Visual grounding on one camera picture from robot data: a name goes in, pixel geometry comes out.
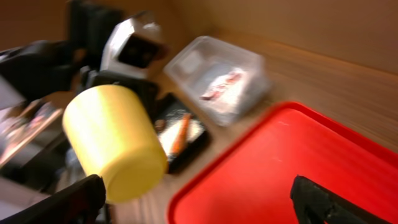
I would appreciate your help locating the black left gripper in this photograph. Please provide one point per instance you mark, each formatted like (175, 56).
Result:
(146, 91)

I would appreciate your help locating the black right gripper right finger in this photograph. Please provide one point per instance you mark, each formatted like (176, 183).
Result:
(342, 199)

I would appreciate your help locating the brown mushroom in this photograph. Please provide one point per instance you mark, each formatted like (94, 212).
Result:
(160, 125)

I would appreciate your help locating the white tissue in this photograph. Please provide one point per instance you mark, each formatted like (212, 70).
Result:
(227, 88)

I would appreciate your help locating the clear plastic bin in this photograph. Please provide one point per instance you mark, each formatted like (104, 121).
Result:
(206, 58)

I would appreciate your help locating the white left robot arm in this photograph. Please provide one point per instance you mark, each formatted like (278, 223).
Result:
(102, 47)

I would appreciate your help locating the white rice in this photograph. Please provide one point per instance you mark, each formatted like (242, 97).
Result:
(168, 135)

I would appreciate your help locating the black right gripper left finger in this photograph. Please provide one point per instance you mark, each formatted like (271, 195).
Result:
(78, 203)

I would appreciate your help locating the orange carrot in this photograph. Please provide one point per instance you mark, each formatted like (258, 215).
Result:
(181, 139)

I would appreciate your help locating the yellow cup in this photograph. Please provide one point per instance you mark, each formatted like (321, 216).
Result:
(113, 137)

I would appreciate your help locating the red serving tray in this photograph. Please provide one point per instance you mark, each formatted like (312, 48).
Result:
(251, 181)

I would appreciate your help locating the black tray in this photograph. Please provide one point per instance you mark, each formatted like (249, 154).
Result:
(171, 108)

